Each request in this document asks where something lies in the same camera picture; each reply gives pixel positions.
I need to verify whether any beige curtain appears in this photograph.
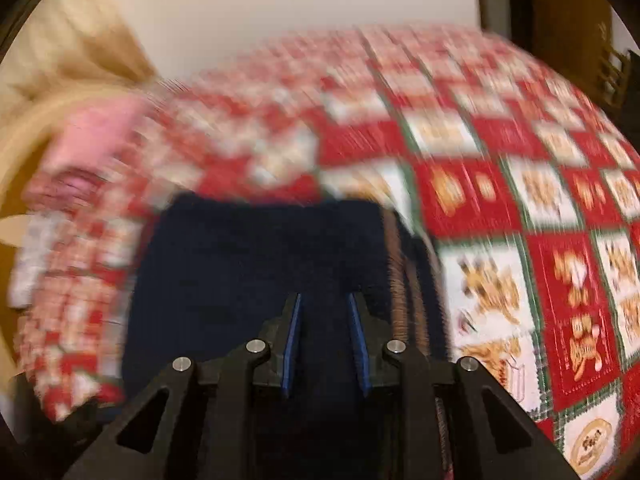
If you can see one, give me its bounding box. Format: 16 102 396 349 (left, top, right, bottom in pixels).
0 0 158 211

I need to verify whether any brown wooden door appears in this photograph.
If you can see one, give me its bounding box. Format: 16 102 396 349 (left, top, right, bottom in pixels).
530 0 616 93

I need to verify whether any navy striped knitted sweater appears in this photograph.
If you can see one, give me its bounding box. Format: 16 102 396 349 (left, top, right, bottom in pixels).
122 192 451 480

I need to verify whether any pink folded quilt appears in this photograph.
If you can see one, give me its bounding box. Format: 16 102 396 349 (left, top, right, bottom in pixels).
47 97 158 198

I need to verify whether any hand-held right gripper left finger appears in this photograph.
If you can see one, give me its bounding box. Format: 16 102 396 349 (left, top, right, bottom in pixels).
62 292 304 480

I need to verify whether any red checked printed bedspread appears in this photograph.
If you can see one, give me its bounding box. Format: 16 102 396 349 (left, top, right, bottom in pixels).
10 22 640 480

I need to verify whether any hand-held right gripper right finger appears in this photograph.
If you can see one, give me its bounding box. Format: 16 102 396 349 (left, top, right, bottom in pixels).
347 292 581 480

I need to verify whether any wooden chair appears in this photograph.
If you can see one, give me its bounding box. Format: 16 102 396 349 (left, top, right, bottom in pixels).
595 47 635 111

